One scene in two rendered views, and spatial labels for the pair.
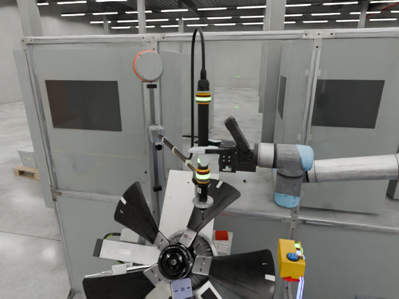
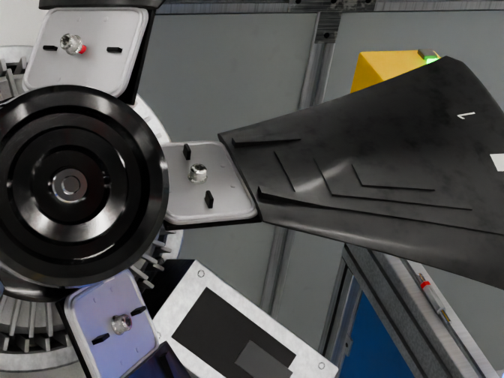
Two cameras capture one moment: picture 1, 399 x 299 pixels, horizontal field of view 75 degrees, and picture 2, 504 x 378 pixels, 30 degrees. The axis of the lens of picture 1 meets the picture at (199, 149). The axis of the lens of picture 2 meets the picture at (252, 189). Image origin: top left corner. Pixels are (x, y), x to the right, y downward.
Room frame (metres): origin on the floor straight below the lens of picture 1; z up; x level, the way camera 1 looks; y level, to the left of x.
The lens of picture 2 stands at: (0.33, 0.27, 1.55)
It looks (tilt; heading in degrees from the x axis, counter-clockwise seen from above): 35 degrees down; 324
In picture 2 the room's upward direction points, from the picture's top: 10 degrees clockwise
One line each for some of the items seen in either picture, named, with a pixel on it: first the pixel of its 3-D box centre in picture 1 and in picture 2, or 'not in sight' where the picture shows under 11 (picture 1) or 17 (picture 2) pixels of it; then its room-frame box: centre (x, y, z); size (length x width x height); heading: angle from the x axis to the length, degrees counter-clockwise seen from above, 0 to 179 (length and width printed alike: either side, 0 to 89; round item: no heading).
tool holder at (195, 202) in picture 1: (201, 188); not in sight; (0.79, -0.01, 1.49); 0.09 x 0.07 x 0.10; 23
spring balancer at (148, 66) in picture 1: (148, 66); not in sight; (1.44, 0.27, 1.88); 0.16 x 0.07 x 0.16; 113
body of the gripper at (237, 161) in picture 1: (237, 155); not in sight; (0.76, -0.12, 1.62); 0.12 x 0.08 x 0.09; 78
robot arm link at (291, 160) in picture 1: (291, 158); not in sight; (0.72, -0.27, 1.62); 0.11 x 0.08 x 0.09; 78
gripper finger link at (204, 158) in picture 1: (203, 156); not in sight; (0.74, -0.01, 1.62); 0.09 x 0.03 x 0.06; 100
